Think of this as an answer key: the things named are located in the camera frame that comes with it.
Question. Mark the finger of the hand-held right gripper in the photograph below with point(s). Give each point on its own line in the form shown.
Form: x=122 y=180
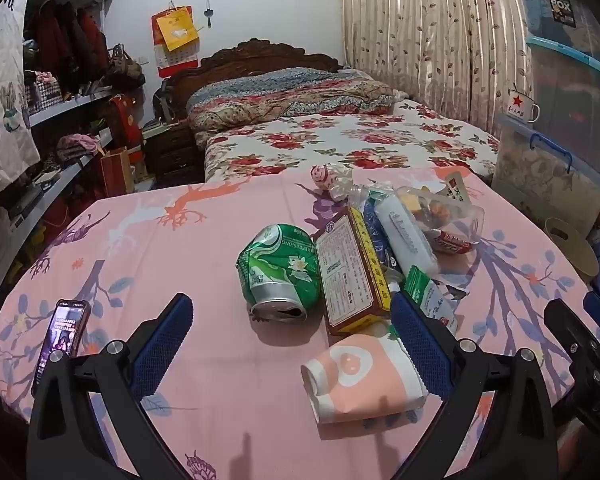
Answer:
x=565 y=320

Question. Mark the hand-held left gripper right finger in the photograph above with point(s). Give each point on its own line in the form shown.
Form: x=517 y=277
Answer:
x=420 y=345

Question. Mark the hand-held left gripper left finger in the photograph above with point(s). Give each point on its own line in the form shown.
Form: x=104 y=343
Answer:
x=162 y=345

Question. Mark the green white sachet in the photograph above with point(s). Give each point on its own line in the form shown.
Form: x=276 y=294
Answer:
x=430 y=295

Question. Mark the peach white paper cup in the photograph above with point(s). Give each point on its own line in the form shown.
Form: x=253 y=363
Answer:
x=360 y=380

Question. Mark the beige wastebasket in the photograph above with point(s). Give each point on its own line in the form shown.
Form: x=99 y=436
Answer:
x=570 y=245

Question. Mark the brown yellow cardboard box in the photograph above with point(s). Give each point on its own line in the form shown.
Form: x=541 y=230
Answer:
x=350 y=280

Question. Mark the red white wrapper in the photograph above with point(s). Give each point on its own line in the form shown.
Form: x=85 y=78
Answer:
x=450 y=242

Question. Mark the blue patterned packet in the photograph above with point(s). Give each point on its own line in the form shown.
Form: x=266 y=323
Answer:
x=382 y=245

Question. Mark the white plastic packet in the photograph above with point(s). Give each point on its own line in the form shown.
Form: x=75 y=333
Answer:
x=405 y=235

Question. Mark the crushed green drink can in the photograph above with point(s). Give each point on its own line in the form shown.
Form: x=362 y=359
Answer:
x=275 y=270

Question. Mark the clear plastic bottle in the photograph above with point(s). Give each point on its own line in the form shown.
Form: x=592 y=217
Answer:
x=462 y=215

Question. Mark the white green printed packet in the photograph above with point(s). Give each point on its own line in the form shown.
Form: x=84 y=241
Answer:
x=457 y=187

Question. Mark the pink smiley candy wrapper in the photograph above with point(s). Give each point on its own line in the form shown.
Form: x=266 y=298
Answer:
x=321 y=176

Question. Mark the pink printed tablecloth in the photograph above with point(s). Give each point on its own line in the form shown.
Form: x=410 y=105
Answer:
x=205 y=260

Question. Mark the black smartphone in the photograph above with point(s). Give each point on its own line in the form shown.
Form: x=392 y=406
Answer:
x=62 y=335

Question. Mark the brown paper bag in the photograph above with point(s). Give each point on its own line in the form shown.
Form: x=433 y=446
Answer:
x=115 y=170

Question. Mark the dark wooden nightstand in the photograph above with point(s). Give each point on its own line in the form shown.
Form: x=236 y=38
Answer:
x=175 y=155

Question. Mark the white enamel mug red star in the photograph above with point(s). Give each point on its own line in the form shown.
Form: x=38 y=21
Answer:
x=520 y=107

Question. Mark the pink folded clothing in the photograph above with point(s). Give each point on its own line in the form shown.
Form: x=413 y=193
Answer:
x=77 y=142

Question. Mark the storage box teal lid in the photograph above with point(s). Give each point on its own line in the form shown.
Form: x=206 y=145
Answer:
x=575 y=100

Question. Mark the white floral bedsheet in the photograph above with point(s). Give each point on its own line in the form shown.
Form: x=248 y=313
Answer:
x=330 y=140

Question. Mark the red gift bag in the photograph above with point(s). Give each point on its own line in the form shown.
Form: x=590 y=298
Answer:
x=125 y=120

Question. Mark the grey metal shelf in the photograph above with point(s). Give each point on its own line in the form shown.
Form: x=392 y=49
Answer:
x=70 y=105

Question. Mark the floral quilt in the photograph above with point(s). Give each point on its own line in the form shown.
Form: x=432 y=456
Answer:
x=280 y=95

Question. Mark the brown handbag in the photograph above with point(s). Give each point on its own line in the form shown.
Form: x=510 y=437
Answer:
x=125 y=70

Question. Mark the carved wooden headboard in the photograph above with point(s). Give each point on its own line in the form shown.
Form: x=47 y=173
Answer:
x=260 y=55

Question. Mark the leaf patterned curtain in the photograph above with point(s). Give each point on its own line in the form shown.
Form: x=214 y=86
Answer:
x=420 y=35

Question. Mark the storage box black label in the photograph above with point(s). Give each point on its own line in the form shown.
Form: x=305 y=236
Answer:
x=545 y=10

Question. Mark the yellow paper bag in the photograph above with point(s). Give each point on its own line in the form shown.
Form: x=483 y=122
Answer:
x=177 y=30

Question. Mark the hanging red coats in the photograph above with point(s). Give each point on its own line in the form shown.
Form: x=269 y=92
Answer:
x=55 y=40

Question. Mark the white printed hanging cloth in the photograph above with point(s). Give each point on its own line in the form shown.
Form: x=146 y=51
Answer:
x=5 y=60

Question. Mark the black hanging ornament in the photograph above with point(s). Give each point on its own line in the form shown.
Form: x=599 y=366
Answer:
x=209 y=12

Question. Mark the red wall calendar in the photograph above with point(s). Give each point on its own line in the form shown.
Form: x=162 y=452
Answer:
x=167 y=62

